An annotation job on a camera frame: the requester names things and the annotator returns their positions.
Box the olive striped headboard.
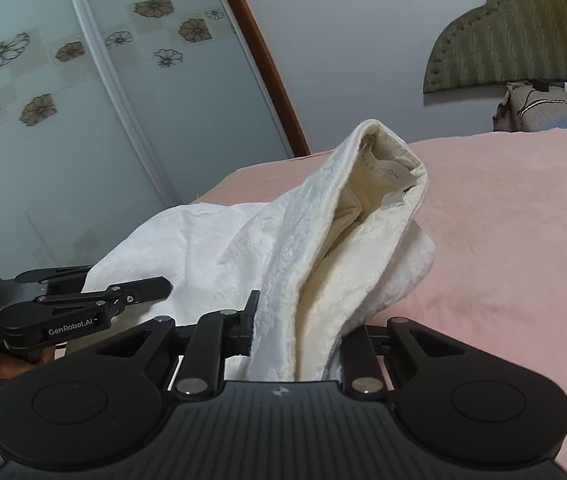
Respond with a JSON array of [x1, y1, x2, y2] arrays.
[[422, 0, 567, 95]]

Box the pink blanket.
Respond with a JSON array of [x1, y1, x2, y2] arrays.
[[190, 127, 567, 480]]

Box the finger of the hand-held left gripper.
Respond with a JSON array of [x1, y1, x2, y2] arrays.
[[36, 276, 173, 311], [15, 266, 95, 285]]

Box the brown wooden door frame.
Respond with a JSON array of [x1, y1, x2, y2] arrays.
[[208, 0, 311, 157]]

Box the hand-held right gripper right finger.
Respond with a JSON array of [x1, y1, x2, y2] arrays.
[[338, 316, 465, 402]]

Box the flower print sliding door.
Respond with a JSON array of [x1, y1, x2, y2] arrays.
[[71, 0, 297, 206], [0, 0, 197, 286]]

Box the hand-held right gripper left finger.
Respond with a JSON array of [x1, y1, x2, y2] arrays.
[[94, 290, 262, 402]]

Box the white pants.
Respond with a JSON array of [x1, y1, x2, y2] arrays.
[[82, 119, 437, 382]]

